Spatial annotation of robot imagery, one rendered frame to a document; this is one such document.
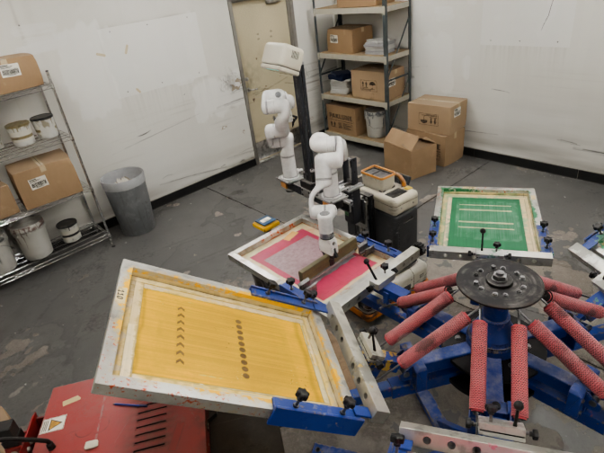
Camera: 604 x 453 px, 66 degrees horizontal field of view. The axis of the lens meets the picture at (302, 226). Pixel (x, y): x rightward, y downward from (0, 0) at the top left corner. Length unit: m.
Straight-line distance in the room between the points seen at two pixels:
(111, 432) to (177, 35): 4.69
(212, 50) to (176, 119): 0.93
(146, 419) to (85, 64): 4.18
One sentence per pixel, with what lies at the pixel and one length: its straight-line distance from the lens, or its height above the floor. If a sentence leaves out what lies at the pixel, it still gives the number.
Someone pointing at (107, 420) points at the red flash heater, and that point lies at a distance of 1.85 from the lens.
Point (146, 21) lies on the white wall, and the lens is 5.64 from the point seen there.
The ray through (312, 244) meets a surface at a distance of 2.70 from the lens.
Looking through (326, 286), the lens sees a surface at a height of 0.96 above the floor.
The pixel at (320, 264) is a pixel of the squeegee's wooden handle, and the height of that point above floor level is 1.04.
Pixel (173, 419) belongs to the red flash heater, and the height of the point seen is 1.10.
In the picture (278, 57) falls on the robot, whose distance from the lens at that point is 2.61.
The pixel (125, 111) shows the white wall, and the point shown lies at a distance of 5.56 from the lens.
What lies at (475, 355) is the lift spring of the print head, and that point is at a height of 1.20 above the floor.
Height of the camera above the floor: 2.39
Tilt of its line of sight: 30 degrees down
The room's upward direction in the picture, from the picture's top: 8 degrees counter-clockwise
